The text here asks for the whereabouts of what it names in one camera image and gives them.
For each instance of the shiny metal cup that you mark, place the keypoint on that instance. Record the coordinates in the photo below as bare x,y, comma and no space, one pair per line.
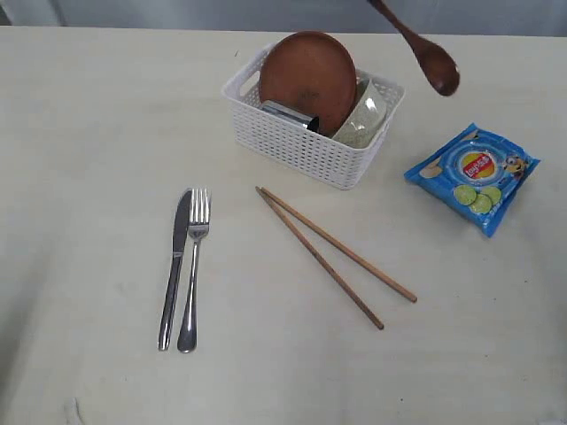
308,122

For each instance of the silver metal fork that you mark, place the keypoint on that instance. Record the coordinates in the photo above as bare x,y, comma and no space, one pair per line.
198,229

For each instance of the white perforated plastic basket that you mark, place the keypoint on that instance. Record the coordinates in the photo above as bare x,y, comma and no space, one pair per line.
314,155

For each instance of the silver metal knife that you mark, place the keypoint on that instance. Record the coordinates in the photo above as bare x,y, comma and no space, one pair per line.
179,236

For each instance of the brown round plate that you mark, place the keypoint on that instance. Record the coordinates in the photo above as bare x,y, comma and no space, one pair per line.
312,73

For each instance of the blue chips bag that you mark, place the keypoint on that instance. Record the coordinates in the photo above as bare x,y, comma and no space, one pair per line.
477,174

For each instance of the white ceramic bowl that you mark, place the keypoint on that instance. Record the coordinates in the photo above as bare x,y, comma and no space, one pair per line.
365,119

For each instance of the brown wooden chopstick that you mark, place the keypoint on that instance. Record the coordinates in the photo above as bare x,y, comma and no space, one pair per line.
321,260
407,294

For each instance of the brown wooden spoon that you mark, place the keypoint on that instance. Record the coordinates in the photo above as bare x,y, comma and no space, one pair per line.
438,67

